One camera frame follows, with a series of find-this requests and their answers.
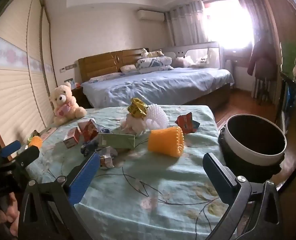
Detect grey bed guard rail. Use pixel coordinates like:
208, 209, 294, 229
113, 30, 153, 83
162, 41, 224, 69

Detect grey patterned curtain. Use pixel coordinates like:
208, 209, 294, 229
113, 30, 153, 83
240, 0, 271, 48
164, 0, 208, 47

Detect small photo frame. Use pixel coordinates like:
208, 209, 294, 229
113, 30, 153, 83
64, 79, 80, 89

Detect black television cabinet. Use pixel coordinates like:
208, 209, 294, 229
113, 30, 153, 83
275, 71, 296, 135

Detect red blue snack packet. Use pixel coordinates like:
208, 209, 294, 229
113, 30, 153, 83
175, 113, 201, 135

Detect white radiator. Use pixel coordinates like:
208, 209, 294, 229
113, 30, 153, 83
253, 77, 269, 98

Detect white trash bin black liner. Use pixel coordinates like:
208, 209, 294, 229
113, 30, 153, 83
218, 114, 287, 183

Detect dark red coat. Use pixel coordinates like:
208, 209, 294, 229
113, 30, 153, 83
246, 36, 278, 80

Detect green paper box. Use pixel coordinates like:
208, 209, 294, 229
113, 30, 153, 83
98, 127, 148, 150

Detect green floral bed sheet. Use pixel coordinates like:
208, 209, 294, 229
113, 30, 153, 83
26, 105, 238, 240

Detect bright window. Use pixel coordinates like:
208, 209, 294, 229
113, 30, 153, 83
204, 0, 253, 49

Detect bed with blue sheet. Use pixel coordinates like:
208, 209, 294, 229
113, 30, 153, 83
82, 67, 234, 109

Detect pinkish plastic bag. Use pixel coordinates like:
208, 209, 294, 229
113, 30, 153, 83
120, 114, 148, 137

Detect white wrapper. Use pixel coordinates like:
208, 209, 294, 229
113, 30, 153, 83
95, 146, 118, 169

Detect flat patterned pillow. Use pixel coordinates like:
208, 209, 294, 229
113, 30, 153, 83
89, 72, 125, 83

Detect yellow snack wrapper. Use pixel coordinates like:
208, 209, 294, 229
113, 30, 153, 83
127, 97, 148, 118

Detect small pink white carton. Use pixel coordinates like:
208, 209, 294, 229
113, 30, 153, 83
64, 127, 80, 148

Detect white foam fruit net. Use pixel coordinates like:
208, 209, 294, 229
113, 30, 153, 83
144, 104, 169, 133

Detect wall switch panel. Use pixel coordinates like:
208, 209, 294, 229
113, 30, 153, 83
60, 64, 78, 72

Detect stack of green boxes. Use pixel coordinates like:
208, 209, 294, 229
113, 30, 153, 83
281, 41, 296, 73

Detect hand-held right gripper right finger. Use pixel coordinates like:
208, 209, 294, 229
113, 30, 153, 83
202, 152, 284, 240

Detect wooden nightstand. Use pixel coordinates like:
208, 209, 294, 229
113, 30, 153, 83
72, 87, 88, 108

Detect wooden bed headboard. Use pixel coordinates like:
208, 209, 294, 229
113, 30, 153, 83
78, 49, 148, 84

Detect person's left hand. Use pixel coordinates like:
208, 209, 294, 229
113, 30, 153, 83
3, 192, 21, 233

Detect cream teddy bear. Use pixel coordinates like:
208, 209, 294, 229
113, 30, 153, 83
49, 84, 87, 127

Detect red torn carton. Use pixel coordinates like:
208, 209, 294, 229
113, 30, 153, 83
77, 119, 99, 142

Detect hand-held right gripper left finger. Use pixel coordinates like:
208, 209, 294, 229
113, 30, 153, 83
18, 152, 101, 240

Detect folded white blue quilt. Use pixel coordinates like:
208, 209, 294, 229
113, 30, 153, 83
136, 56, 175, 74

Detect tall wooden wardrobe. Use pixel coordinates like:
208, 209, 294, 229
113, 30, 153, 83
256, 0, 288, 73

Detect pink plush toy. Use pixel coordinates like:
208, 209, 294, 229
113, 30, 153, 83
174, 56, 196, 68

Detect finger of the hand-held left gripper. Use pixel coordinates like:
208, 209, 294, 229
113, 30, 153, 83
0, 140, 22, 158
13, 145, 40, 167

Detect small pink pillow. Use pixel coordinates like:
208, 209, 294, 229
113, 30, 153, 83
120, 64, 136, 73

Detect white air conditioner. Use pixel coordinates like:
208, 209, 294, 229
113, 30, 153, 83
137, 10, 165, 22

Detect cream sliding wardrobe doors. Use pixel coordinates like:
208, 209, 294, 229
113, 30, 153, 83
0, 0, 59, 155

